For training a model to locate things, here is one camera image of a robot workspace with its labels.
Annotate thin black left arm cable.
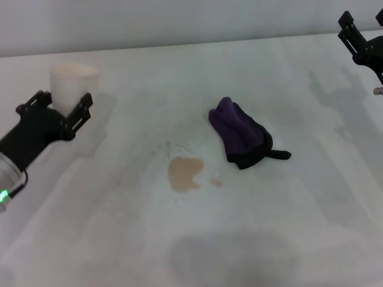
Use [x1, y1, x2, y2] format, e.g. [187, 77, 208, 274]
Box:
[11, 172, 29, 198]

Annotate large brown water stain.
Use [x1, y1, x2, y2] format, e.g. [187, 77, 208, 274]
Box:
[167, 156, 205, 193]

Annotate purple rag with black trim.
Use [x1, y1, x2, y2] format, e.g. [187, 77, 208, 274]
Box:
[208, 96, 293, 170]

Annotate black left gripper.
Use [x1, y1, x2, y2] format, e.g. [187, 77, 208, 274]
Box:
[0, 89, 94, 173]

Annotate white paper cup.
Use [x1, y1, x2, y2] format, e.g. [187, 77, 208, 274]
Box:
[49, 62, 99, 119]

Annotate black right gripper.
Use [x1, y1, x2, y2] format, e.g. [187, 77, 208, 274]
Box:
[338, 7, 383, 81]

